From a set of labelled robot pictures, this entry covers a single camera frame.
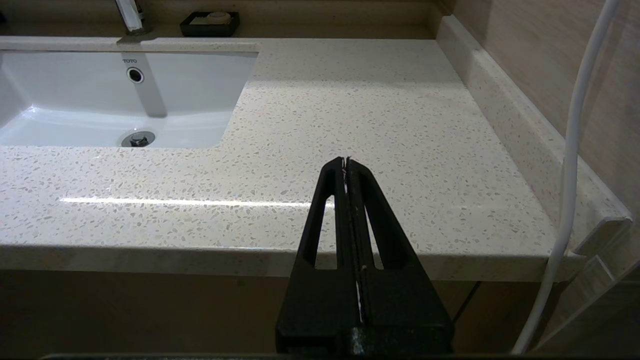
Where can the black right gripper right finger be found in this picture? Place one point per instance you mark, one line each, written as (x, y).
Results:
(405, 310)

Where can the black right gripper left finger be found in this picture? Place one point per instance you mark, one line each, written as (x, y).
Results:
(315, 310)

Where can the wooden vanity cabinet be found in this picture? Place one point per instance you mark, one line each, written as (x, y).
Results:
(150, 315)

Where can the chrome sink drain stopper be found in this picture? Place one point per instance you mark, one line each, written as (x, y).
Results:
(138, 139)

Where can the black soap dish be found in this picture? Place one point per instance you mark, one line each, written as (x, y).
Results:
(210, 30)

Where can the beige soap bar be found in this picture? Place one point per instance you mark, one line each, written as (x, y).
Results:
(218, 17)

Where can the white ceramic sink basin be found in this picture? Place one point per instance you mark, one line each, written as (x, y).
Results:
(75, 100)

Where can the chrome faucet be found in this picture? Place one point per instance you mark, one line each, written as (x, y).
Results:
(131, 17)

